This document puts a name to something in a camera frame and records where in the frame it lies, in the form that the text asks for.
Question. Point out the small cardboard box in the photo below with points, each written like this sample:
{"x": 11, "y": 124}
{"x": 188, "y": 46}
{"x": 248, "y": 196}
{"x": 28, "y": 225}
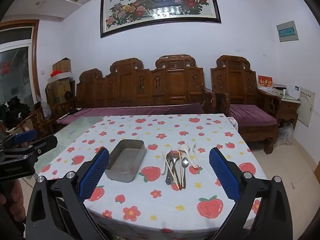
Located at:
{"x": 62, "y": 65}

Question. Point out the small white plastic spoon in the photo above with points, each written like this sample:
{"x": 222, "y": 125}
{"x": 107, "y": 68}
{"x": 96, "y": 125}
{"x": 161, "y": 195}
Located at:
{"x": 163, "y": 166}

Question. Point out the black clothes pile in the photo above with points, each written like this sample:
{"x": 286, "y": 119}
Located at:
{"x": 15, "y": 111}

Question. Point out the flat white box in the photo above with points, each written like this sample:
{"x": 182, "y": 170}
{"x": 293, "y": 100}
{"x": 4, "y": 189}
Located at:
{"x": 62, "y": 76}

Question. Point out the wooden door frame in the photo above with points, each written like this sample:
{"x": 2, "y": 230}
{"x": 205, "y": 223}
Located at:
{"x": 36, "y": 55}

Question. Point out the strawberry print tablecloth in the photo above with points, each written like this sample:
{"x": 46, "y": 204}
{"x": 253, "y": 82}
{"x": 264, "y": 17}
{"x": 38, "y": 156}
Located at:
{"x": 160, "y": 130}

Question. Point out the red orange object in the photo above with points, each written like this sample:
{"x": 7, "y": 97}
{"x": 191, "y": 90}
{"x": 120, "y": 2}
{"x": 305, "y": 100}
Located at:
{"x": 55, "y": 73}

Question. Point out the white plastic fork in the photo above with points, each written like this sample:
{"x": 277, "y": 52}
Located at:
{"x": 195, "y": 148}

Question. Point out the dark brown chopstick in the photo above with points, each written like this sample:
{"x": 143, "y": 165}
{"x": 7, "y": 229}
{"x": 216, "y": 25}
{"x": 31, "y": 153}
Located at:
{"x": 181, "y": 172}

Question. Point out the person's left hand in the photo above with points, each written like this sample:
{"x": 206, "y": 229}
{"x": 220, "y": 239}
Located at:
{"x": 13, "y": 192}

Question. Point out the dark metal spoon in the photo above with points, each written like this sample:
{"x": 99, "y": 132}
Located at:
{"x": 169, "y": 158}

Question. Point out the white soup spoon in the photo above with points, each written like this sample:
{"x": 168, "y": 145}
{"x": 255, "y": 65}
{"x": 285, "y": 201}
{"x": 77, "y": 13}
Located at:
{"x": 184, "y": 149}

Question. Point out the bamboo chopstick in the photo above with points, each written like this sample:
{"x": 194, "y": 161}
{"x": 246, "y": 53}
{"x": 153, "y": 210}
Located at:
{"x": 175, "y": 182}
{"x": 172, "y": 173}

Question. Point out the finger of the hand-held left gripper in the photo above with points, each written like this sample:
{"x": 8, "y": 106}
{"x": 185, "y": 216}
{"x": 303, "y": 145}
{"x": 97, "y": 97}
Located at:
{"x": 42, "y": 145}
{"x": 25, "y": 136}

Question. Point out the white box with blue label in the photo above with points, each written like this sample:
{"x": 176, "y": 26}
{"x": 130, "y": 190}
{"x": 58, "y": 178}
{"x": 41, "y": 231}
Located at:
{"x": 294, "y": 92}

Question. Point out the grey plastic bag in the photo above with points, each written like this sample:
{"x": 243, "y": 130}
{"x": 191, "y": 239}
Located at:
{"x": 47, "y": 110}

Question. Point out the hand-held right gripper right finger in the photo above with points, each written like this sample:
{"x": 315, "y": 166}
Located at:
{"x": 223, "y": 172}

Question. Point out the metal fork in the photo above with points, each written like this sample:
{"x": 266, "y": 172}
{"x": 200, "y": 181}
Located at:
{"x": 175, "y": 162}

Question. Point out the framed peacock flower painting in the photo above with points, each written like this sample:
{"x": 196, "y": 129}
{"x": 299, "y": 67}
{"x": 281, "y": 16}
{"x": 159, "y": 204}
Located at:
{"x": 160, "y": 5}

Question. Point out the purple armchair cushion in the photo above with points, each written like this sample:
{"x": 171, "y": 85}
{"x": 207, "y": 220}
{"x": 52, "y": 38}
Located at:
{"x": 250, "y": 115}

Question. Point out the red paper decoration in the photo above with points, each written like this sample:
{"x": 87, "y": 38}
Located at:
{"x": 5, "y": 67}

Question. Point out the carved wooden armchair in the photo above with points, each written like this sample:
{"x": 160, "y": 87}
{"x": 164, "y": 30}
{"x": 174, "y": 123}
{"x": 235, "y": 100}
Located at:
{"x": 232, "y": 80}

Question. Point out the small black fan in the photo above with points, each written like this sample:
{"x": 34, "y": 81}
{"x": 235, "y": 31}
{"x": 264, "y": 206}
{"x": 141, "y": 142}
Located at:
{"x": 68, "y": 95}

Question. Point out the shiny metal spoon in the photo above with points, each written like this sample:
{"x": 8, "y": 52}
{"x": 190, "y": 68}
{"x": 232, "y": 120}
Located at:
{"x": 185, "y": 163}

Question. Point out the black adapter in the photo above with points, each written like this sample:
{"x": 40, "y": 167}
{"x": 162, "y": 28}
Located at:
{"x": 75, "y": 110}

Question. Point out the person's left forearm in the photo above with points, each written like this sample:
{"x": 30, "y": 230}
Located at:
{"x": 10, "y": 225}

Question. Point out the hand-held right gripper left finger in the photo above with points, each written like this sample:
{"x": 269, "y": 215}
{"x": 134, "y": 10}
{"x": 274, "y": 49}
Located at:
{"x": 93, "y": 172}

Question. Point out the wooden side table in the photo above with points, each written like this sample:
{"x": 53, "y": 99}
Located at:
{"x": 287, "y": 107}

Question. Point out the grey electrical wall box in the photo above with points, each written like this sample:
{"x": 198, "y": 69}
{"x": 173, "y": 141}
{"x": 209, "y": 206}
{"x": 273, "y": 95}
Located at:
{"x": 287, "y": 31}

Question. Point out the clear plastic bag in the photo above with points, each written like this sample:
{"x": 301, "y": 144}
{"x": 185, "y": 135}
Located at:
{"x": 285, "y": 133}

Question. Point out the wooden lattice chair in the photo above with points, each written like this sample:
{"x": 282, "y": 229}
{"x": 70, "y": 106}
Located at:
{"x": 37, "y": 120}

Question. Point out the carved wooden sofa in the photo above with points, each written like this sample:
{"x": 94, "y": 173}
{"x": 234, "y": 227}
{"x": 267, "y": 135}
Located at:
{"x": 175, "y": 85}

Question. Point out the purple sofa cushion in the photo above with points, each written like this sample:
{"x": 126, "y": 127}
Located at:
{"x": 137, "y": 111}

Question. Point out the rectangular metal tin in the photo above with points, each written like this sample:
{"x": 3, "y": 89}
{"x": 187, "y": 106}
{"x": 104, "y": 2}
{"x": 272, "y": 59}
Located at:
{"x": 127, "y": 155}

